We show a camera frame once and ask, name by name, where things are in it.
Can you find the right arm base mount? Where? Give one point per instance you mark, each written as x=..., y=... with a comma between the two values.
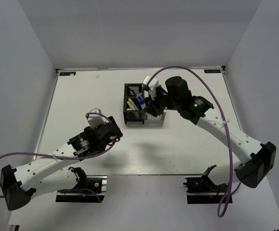
x=202, y=191

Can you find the white slotted pen holder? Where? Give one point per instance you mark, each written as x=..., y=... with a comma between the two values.
x=154, y=120

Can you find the black slotted pen holder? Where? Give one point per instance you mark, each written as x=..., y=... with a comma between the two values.
x=135, y=116

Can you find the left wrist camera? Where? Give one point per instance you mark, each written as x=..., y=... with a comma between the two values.
x=94, y=118

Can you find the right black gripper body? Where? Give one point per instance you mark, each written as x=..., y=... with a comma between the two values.
x=162, y=102

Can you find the blue spray bottle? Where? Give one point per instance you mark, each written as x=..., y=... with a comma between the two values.
x=143, y=105

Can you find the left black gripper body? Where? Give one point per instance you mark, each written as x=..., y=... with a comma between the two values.
x=90, y=131

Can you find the left corner label sticker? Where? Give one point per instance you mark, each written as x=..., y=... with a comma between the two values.
x=67, y=73

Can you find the white marker yellow cap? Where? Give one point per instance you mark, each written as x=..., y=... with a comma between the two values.
x=130, y=106

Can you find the corner label sticker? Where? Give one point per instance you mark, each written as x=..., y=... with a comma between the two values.
x=67, y=73
x=212, y=71

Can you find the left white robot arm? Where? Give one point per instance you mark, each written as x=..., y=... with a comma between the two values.
x=55, y=171

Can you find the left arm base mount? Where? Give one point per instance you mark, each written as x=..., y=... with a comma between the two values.
x=92, y=191

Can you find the right corner label sticker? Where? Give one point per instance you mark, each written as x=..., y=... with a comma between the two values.
x=212, y=71

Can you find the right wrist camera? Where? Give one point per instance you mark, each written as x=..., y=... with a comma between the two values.
x=149, y=85

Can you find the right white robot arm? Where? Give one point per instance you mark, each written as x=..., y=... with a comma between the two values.
x=255, y=159

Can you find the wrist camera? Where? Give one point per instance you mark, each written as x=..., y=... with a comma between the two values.
x=94, y=118
x=149, y=85

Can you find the green gel pen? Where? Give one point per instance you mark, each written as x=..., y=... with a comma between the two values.
x=130, y=89

